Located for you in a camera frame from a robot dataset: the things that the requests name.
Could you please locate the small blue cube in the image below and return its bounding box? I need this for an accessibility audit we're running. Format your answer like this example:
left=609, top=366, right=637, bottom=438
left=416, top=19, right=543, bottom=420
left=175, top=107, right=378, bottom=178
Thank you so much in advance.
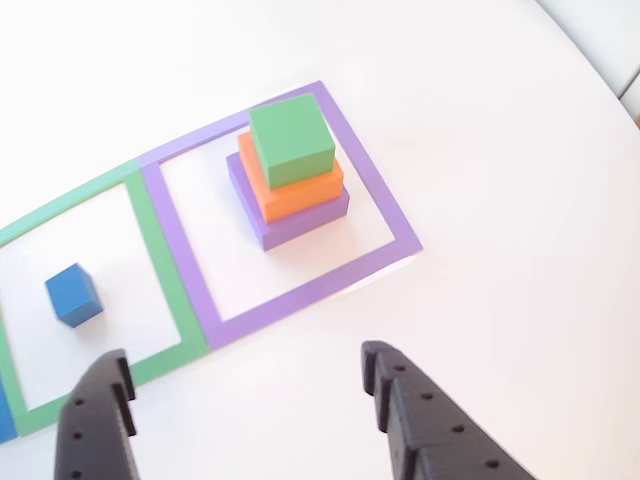
left=44, top=262, right=105, bottom=330

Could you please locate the purple block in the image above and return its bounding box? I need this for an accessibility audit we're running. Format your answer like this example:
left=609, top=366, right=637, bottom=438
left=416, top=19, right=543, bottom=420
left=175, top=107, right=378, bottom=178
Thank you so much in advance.
left=226, top=152, right=351, bottom=253

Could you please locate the orange block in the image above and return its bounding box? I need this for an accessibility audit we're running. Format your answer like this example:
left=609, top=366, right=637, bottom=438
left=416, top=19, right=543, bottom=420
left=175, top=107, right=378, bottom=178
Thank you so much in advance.
left=237, top=130, right=346, bottom=225

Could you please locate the green cube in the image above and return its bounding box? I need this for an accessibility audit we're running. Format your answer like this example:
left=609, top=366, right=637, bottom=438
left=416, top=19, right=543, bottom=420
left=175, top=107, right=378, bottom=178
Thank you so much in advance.
left=248, top=92, right=336, bottom=191

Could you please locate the blue square frame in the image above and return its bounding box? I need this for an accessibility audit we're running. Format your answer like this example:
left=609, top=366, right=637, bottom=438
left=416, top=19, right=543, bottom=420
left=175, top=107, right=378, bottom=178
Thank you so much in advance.
left=0, top=372, right=19, bottom=445

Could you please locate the green square frame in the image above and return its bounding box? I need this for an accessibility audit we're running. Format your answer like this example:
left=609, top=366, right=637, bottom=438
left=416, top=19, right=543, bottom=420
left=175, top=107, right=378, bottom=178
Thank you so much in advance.
left=0, top=158, right=210, bottom=437

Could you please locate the purple square frame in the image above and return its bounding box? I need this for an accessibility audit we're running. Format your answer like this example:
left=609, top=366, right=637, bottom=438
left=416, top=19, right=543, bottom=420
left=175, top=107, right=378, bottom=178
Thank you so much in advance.
left=137, top=79, right=425, bottom=351

